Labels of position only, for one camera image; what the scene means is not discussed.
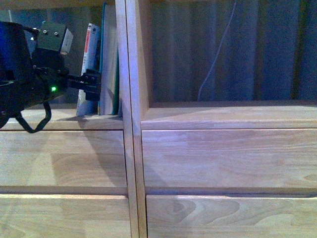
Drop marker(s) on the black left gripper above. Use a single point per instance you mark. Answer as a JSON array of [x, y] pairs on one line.
[[50, 66]]

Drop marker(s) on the white book with red spine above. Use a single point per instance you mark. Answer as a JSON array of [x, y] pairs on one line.
[[85, 107]]

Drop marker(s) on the teal-covered book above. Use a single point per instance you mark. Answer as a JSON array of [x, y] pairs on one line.
[[109, 97]]

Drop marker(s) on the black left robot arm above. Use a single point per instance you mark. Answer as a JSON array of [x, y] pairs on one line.
[[32, 70]]

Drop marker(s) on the left wooden shelf unit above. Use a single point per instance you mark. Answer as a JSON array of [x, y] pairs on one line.
[[76, 178]]

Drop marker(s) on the wooden shelf unit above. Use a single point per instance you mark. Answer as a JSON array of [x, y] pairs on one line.
[[229, 169], [76, 178]]

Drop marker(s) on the right wooden shelf unit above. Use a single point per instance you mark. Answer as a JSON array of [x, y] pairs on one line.
[[229, 169]]

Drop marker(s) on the grey curtain behind shelves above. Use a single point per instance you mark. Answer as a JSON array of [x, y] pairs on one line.
[[234, 50]]

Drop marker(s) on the green camera box on gripper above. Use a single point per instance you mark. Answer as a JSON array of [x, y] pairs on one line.
[[55, 37]]

